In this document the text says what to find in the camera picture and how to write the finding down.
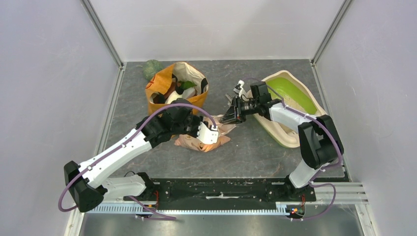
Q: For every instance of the grey bag sealing clip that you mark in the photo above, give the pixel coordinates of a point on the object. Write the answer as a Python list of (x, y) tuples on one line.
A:
[(230, 98)]

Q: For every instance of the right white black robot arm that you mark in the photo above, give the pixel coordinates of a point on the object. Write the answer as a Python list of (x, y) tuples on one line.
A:
[(319, 142)]

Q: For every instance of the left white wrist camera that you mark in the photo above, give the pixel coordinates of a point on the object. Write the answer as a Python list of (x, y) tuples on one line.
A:
[(208, 134)]

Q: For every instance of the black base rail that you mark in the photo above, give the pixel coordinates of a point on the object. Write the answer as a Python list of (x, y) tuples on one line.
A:
[(222, 193)]

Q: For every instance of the green leaf in bag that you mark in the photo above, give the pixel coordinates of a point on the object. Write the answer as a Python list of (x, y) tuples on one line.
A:
[(184, 85)]

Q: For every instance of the beige green litter box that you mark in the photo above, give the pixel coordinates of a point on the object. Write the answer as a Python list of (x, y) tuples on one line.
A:
[(297, 96)]

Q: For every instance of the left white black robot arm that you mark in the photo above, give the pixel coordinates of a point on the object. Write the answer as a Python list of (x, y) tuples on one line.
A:
[(87, 184)]

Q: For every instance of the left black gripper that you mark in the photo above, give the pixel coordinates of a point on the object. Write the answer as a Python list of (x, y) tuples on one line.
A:
[(197, 120)]

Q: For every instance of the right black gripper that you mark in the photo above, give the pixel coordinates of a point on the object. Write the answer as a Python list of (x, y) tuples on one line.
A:
[(229, 117)]

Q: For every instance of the orange paper bag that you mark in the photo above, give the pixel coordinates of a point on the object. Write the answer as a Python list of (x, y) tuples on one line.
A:
[(167, 80)]

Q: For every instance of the green round vegetable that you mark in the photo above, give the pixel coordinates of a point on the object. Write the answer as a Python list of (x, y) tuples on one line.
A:
[(150, 68)]

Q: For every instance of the white bottle in bag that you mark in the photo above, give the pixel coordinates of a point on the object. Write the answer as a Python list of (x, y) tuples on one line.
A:
[(188, 93)]

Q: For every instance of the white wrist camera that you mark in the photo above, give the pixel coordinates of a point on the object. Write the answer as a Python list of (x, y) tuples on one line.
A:
[(239, 88), (208, 134)]

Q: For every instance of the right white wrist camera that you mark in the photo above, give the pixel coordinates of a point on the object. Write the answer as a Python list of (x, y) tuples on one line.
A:
[(239, 88)]

